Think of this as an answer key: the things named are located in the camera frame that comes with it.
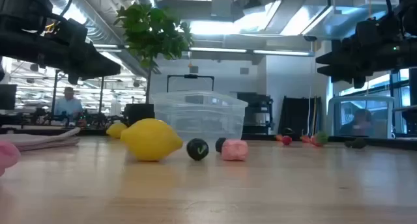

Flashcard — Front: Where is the long ceiling light strip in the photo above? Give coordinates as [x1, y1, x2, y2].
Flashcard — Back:
[188, 47, 315, 57]

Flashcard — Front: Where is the green leafy toy produce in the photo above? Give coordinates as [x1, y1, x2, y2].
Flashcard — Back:
[315, 131, 329, 146]

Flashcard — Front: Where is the black computer monitor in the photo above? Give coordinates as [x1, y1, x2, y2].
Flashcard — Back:
[0, 83, 18, 111]

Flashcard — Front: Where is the pink block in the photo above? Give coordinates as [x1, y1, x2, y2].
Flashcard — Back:
[220, 139, 250, 162]

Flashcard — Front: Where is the black planter pot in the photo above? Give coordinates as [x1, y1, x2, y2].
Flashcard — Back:
[123, 103, 156, 126]

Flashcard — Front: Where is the black tall rig frame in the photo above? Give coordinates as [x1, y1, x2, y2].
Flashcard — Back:
[50, 69, 106, 126]

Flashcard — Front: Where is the person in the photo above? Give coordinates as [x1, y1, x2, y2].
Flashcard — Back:
[338, 108, 375, 137]
[53, 86, 84, 120]

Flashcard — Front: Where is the large pink toy produce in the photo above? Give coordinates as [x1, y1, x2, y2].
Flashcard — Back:
[0, 141, 22, 178]

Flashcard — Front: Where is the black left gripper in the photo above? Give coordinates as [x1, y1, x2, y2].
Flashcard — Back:
[40, 38, 122, 85]

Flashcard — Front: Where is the folded beige cloth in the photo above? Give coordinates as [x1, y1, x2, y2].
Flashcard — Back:
[0, 126, 81, 152]

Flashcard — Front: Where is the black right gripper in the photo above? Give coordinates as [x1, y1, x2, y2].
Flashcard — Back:
[315, 18, 402, 89]

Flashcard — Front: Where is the dark green toy produce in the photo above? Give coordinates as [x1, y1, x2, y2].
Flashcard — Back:
[351, 137, 368, 150]

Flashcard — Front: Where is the green leafy indoor tree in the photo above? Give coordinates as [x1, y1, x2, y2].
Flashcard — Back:
[113, 2, 195, 105]

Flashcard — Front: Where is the large yellow lemon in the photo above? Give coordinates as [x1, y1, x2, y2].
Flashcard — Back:
[120, 118, 184, 162]

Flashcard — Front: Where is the black frame with camera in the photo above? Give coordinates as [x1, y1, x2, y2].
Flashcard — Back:
[166, 74, 215, 93]

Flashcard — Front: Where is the white framed chair back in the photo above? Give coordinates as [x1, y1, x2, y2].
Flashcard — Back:
[327, 95, 395, 139]

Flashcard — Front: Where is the small yellow lemon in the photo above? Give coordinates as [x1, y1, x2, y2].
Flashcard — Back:
[106, 122, 128, 139]

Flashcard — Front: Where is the black leaning panel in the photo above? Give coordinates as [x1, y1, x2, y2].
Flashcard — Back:
[278, 96, 322, 137]

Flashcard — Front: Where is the clear plastic tupperware container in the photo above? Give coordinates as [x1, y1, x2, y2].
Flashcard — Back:
[151, 90, 249, 144]

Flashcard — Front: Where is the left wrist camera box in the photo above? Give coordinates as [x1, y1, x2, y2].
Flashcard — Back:
[51, 18, 89, 49]

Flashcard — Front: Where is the black equipment cart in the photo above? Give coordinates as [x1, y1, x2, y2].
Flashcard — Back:
[237, 92, 274, 135]

